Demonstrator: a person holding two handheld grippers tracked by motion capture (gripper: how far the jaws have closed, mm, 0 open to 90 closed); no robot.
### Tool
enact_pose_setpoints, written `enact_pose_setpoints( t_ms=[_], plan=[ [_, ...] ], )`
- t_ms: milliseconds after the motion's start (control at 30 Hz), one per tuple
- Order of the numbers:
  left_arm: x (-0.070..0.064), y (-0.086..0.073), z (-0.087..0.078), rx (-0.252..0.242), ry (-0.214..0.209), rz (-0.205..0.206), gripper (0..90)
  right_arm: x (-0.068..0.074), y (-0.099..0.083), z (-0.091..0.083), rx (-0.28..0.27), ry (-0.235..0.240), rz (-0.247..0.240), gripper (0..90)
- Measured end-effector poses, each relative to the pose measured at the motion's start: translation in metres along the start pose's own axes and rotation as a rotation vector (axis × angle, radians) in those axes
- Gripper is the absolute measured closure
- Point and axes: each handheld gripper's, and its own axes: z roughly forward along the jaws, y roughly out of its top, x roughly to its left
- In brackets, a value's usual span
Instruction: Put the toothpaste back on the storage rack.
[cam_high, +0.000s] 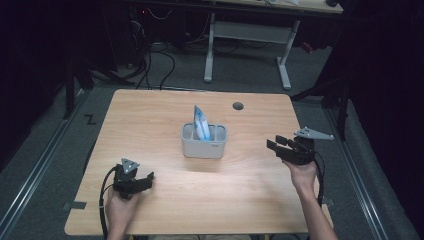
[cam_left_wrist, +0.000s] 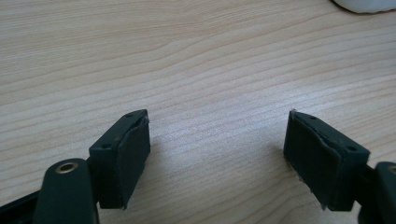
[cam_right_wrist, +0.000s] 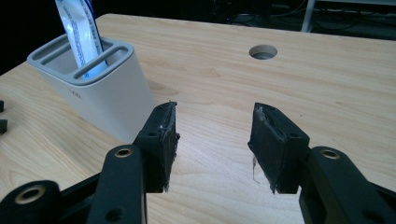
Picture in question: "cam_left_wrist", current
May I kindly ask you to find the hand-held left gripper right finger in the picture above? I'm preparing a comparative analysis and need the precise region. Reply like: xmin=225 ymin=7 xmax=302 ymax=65
xmin=282 ymin=108 xmax=372 ymax=213

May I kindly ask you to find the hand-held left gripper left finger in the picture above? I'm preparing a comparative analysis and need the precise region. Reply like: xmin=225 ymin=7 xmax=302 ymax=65
xmin=88 ymin=108 xmax=152 ymax=210

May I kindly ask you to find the white round object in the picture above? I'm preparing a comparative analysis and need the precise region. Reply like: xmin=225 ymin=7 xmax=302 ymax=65
xmin=330 ymin=0 xmax=396 ymax=15

